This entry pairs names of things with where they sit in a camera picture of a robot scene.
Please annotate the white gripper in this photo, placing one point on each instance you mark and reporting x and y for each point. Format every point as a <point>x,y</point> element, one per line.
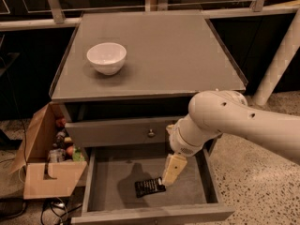
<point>180,142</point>

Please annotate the black rxbar chocolate bar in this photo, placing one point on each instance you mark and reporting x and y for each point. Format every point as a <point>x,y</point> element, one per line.
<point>148,187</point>

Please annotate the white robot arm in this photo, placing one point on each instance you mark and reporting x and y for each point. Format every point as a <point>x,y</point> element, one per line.
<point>212,113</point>

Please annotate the metal drawer knob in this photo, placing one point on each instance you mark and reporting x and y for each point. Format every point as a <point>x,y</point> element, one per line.
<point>151,133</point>

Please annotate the grey top drawer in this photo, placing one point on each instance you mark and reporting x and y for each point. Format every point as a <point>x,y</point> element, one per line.
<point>119,132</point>

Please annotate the grey open middle drawer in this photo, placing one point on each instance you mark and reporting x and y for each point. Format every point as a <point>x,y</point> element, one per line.
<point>110,197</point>

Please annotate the grey drawer cabinet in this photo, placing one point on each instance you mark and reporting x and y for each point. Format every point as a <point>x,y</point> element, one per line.
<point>171,56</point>

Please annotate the green packet in box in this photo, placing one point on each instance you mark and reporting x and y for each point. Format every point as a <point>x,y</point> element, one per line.
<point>77,155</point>

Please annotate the red apple in box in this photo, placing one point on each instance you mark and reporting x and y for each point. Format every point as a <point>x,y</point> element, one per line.
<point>70,150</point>

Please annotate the white ceramic bowl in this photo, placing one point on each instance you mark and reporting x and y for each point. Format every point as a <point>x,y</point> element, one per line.
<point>107,58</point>

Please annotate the dark bottle in box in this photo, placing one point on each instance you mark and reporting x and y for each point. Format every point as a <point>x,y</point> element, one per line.
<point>60,138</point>

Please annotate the clear jar in box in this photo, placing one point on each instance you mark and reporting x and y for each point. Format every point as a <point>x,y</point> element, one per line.
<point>57,155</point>

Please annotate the open cardboard box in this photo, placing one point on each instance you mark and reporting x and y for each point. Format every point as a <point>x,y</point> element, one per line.
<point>44,179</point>

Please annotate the metal railing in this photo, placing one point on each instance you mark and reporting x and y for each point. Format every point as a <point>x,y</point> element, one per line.
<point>38,14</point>

